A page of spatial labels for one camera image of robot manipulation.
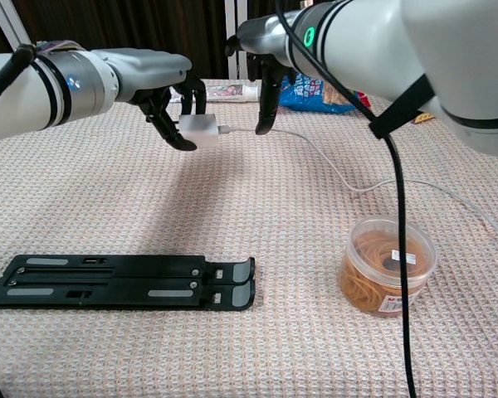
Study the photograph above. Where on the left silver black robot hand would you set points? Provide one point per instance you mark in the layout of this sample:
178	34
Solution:
149	74

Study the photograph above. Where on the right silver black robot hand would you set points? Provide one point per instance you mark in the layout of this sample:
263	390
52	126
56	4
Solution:
265	37

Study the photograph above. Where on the white cube charger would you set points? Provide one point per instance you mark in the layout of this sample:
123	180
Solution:
199	130

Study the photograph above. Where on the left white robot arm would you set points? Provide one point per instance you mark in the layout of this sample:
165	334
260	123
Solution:
45	91

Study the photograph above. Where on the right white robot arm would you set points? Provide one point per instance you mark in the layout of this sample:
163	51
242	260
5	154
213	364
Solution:
398	45

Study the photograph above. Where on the dark pleated curtain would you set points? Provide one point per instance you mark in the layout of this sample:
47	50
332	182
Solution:
120	25

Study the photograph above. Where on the white toothpaste tube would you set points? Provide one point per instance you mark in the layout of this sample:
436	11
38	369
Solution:
228	92

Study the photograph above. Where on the blue snack bag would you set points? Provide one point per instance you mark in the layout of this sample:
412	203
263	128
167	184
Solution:
303	97

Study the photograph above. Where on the beige waffle tablecloth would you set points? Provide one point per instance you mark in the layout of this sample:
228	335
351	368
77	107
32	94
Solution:
249	215

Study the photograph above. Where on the brown biscuit packet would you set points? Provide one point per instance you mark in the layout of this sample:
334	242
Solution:
423	118

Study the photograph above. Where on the black folding laptop stand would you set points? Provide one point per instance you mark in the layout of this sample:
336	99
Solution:
108	282

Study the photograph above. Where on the clear tub of rubber bands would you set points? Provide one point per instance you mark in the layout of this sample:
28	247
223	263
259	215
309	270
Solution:
373	269

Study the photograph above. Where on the white double frame post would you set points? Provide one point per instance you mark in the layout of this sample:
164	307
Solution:
236	68

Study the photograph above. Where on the white slanted frame post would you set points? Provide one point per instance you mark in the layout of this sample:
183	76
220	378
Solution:
8	22

